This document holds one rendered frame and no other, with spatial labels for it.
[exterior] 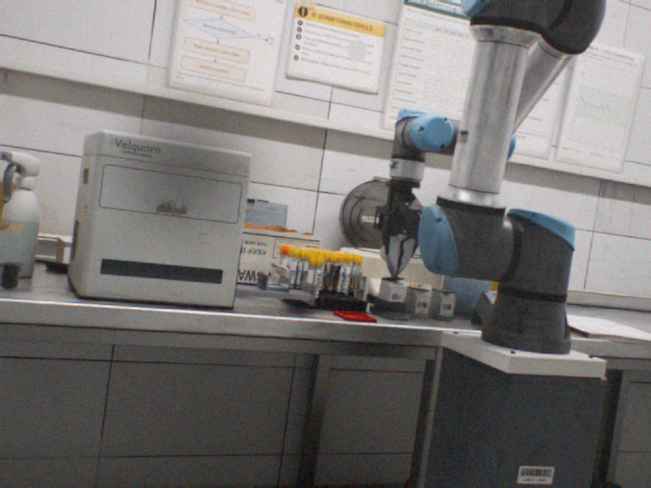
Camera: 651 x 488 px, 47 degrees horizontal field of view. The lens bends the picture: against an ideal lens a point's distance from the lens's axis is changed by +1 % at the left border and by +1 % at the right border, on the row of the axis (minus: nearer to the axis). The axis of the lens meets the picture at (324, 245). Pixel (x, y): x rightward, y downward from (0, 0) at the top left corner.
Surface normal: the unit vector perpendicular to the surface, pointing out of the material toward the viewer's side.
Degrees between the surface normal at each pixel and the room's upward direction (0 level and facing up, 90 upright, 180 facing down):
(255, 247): 92
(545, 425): 90
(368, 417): 90
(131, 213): 90
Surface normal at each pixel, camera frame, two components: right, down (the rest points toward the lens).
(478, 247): 0.19, 0.20
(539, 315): 0.06, -0.26
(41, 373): 0.40, 0.11
